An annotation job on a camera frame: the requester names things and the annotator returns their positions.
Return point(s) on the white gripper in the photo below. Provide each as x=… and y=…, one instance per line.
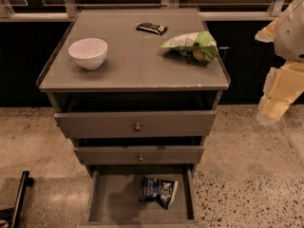
x=292, y=32

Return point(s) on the blue chip bag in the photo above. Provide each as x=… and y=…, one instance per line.
x=161, y=191

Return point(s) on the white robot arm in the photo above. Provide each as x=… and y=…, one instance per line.
x=289, y=40

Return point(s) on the green chip bag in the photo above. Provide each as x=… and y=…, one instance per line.
x=200, y=46

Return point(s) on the grey drawer cabinet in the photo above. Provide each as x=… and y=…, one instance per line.
x=137, y=75

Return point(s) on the top drawer metal knob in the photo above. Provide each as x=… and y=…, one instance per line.
x=137, y=127

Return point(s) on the drawer metal knob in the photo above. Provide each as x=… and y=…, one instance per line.
x=137, y=127
x=140, y=158

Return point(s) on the middle grey drawer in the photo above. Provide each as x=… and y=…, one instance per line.
x=111, y=155

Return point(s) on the middle drawer metal knob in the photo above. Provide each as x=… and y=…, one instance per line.
x=140, y=158

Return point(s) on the top grey drawer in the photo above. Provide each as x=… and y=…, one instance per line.
x=81, y=125

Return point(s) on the black snack bar wrapper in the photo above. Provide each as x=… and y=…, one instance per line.
x=152, y=28

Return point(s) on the white ceramic bowl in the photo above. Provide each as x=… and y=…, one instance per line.
x=88, y=53

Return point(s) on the black object at floor corner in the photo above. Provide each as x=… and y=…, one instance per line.
x=9, y=217

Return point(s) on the metal window railing frame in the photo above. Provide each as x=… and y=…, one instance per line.
x=152, y=3

